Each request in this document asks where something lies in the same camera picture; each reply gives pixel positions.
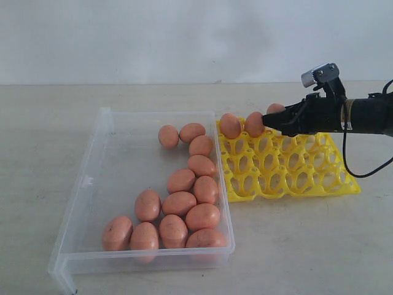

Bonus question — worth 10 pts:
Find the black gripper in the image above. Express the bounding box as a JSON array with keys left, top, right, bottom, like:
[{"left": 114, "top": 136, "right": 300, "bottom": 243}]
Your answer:
[{"left": 262, "top": 93, "right": 343, "bottom": 136}]

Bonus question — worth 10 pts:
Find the brown egg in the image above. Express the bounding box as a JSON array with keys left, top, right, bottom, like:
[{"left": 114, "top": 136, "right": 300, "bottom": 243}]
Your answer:
[
  {"left": 244, "top": 111, "right": 265, "bottom": 138},
  {"left": 185, "top": 229, "right": 227, "bottom": 263},
  {"left": 158, "top": 125, "right": 179, "bottom": 149},
  {"left": 189, "top": 135, "right": 213, "bottom": 157},
  {"left": 161, "top": 191, "right": 197, "bottom": 216},
  {"left": 134, "top": 189, "right": 161, "bottom": 222},
  {"left": 187, "top": 155, "right": 217, "bottom": 177},
  {"left": 101, "top": 216, "right": 133, "bottom": 251},
  {"left": 185, "top": 203, "right": 220, "bottom": 232},
  {"left": 193, "top": 175, "right": 219, "bottom": 205},
  {"left": 267, "top": 103, "right": 286, "bottom": 114},
  {"left": 159, "top": 214, "right": 188, "bottom": 248},
  {"left": 129, "top": 222, "right": 160, "bottom": 251},
  {"left": 166, "top": 168, "right": 196, "bottom": 194},
  {"left": 179, "top": 122, "right": 206, "bottom": 144},
  {"left": 219, "top": 113, "right": 242, "bottom": 139}
]

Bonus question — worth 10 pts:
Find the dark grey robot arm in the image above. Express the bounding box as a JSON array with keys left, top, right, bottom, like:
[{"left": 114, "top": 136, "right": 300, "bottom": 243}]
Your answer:
[{"left": 262, "top": 93, "right": 392, "bottom": 137}]

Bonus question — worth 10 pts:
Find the yellow plastic egg tray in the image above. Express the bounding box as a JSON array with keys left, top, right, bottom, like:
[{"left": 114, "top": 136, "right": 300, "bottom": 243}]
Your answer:
[{"left": 217, "top": 128, "right": 361, "bottom": 202}]

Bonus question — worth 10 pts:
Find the clear plastic storage box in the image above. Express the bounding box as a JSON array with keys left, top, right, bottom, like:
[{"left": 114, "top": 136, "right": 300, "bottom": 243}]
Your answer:
[{"left": 49, "top": 108, "right": 235, "bottom": 294}]

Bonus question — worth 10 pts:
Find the black cable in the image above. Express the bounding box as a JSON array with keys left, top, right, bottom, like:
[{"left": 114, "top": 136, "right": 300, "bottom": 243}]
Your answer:
[{"left": 341, "top": 79, "right": 393, "bottom": 178}]

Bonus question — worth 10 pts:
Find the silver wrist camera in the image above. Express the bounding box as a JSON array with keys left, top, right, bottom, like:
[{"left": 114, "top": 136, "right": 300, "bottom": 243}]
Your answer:
[{"left": 301, "top": 63, "right": 340, "bottom": 90}]

